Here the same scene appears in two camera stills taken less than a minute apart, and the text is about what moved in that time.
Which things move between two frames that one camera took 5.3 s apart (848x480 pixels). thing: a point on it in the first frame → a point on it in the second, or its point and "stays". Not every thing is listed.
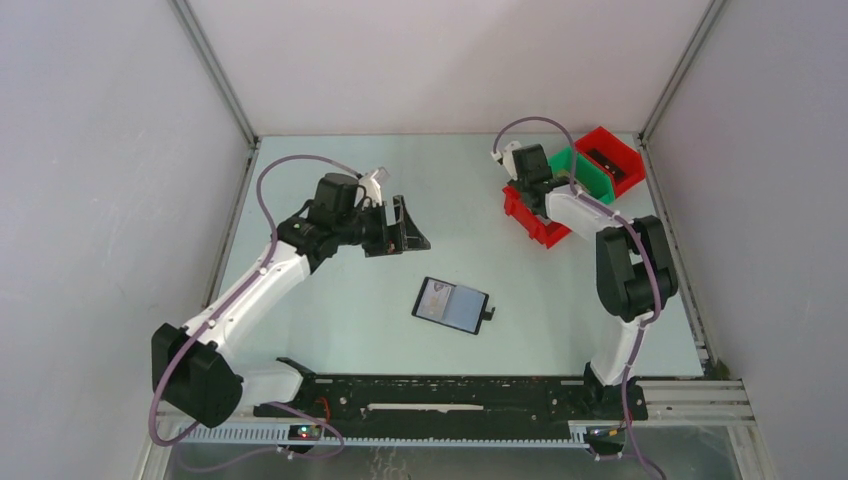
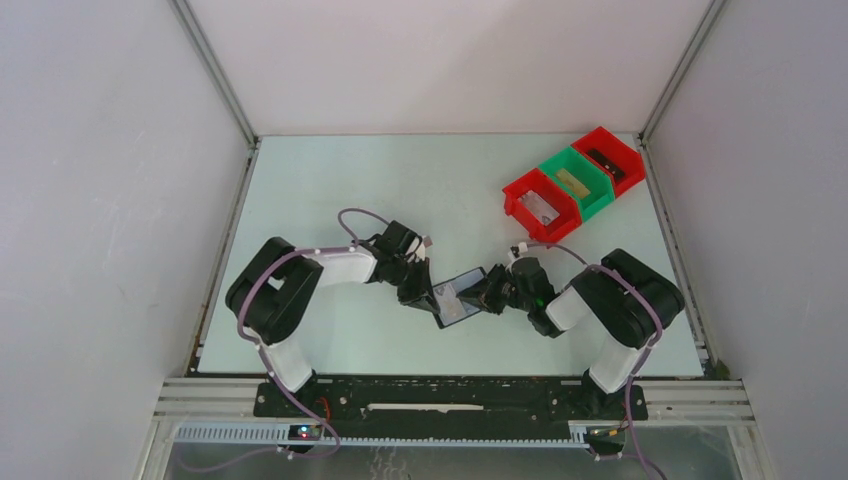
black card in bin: (616, 170) stays
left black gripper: (385, 245) → (421, 296)
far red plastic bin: (625, 163) stays
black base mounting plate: (451, 399) stays
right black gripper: (519, 181) → (483, 294)
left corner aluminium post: (194, 31) stays
